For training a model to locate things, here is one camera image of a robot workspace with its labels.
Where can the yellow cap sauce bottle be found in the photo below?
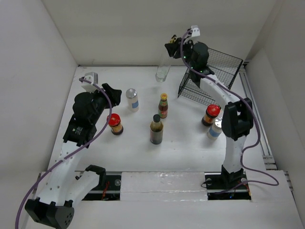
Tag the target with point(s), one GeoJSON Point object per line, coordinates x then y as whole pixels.
{"type": "Point", "coordinates": [163, 106]}

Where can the right red lid jar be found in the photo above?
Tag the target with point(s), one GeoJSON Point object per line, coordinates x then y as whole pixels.
{"type": "Point", "coordinates": [211, 114]}

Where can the right white salt jar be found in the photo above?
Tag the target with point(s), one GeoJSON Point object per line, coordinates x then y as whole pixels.
{"type": "Point", "coordinates": [216, 129]}

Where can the left white salt jar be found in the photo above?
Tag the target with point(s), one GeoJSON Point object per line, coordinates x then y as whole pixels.
{"type": "Point", "coordinates": [132, 98]}

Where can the left red lid jar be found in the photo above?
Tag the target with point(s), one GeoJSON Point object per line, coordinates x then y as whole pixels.
{"type": "Point", "coordinates": [115, 124]}

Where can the clear glass oil bottle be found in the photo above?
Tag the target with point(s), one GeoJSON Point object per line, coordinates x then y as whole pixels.
{"type": "Point", "coordinates": [163, 67]}

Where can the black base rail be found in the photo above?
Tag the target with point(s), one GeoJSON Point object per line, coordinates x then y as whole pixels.
{"type": "Point", "coordinates": [110, 191]}

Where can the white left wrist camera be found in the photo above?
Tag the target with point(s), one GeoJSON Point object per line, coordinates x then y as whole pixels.
{"type": "Point", "coordinates": [88, 80]}

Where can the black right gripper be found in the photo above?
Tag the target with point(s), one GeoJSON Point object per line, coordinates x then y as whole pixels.
{"type": "Point", "coordinates": [173, 47]}

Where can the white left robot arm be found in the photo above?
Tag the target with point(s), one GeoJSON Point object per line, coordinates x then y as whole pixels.
{"type": "Point", "coordinates": [54, 205]}

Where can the red lid jar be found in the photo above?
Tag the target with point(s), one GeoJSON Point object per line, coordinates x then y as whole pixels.
{"type": "Point", "coordinates": [211, 114]}
{"type": "Point", "coordinates": [115, 124]}

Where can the black wire rack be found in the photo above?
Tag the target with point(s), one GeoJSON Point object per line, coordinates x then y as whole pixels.
{"type": "Point", "coordinates": [225, 67]}

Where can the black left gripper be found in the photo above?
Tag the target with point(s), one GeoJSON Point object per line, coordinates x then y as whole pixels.
{"type": "Point", "coordinates": [114, 94]}

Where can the dark soy sauce bottle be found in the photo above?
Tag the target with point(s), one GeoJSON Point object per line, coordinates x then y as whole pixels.
{"type": "Point", "coordinates": [156, 130]}

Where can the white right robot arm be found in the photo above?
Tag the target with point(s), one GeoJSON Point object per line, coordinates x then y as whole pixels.
{"type": "Point", "coordinates": [237, 120]}

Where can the white salt jar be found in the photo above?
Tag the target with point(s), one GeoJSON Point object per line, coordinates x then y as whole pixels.
{"type": "Point", "coordinates": [132, 98]}
{"type": "Point", "coordinates": [216, 129]}

